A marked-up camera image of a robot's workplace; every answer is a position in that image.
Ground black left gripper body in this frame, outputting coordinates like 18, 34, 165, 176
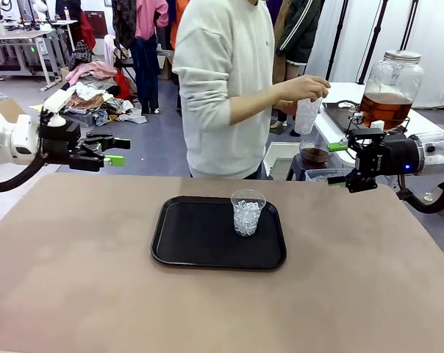
40, 122, 89, 167

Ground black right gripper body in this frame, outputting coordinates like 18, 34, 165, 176
357, 129, 420, 178

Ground tall clear iced cup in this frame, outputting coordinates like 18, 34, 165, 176
293, 96, 324, 136

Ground short clear iced cup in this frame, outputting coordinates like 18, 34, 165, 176
230, 189, 268, 238

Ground person's right forearm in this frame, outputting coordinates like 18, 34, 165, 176
228, 81, 287, 126

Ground glass drink dispenser jar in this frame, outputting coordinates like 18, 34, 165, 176
359, 49, 425, 131

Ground person's right hand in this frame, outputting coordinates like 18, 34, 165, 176
279, 74, 332, 103

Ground bowl of brown liquid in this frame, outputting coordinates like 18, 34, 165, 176
298, 141, 334, 168

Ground dark tray under dispenser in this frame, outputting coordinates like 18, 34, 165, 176
322, 101, 363, 135

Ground clear ice tub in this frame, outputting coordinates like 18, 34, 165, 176
304, 168, 356, 184

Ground brown patterned cloth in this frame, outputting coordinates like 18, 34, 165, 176
62, 91, 115, 112

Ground white side table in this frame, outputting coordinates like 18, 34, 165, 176
309, 81, 444, 166

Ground white crumpled cloth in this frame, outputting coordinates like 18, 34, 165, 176
65, 81, 106, 101

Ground red crumpled cloth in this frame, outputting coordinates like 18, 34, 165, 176
113, 69, 135, 102

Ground brown cardboard box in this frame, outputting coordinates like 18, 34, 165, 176
0, 97, 26, 124

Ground white plastic box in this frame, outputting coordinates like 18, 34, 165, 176
262, 141, 304, 181

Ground pink crumpled cloth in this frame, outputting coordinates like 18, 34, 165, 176
65, 60, 118, 88

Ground dark blue hanging trousers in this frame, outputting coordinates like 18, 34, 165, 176
129, 36, 160, 115

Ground person's dark trousers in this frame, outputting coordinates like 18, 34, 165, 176
243, 161, 268, 181

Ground black tripod pole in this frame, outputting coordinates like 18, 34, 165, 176
324, 0, 350, 83
357, 0, 389, 85
400, 0, 420, 51

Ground red hanging garment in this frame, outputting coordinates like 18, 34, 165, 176
79, 10, 97, 51

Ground black plastic serving tray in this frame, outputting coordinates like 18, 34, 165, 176
151, 195, 287, 271

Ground grey background desk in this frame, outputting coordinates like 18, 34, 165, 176
0, 29, 61, 92

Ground person's grey sweatshirt torso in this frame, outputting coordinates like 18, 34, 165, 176
172, 0, 276, 180

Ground figure in dark striped jacket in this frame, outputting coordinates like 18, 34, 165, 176
269, 0, 325, 130

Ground dark patterned hanging coat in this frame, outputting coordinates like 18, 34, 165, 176
111, 0, 137, 50

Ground pink hanging shirt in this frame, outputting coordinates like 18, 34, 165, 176
135, 0, 170, 40

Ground orange garment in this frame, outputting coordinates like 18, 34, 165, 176
169, 0, 191, 49

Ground black wire dispenser stand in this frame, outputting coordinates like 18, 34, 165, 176
348, 110, 412, 137

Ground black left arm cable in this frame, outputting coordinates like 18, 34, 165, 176
0, 152, 50, 194

